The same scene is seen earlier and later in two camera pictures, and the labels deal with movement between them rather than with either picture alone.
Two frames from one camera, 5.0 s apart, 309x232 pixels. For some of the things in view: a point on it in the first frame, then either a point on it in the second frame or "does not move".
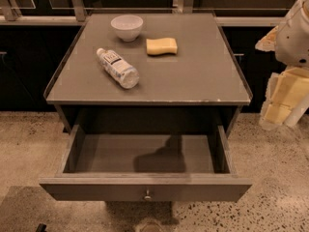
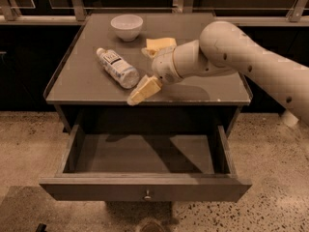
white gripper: [294, 39] → [163, 66]
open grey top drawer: [146, 167] does not move
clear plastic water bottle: [119, 69] does not move
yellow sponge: [161, 45] does not move
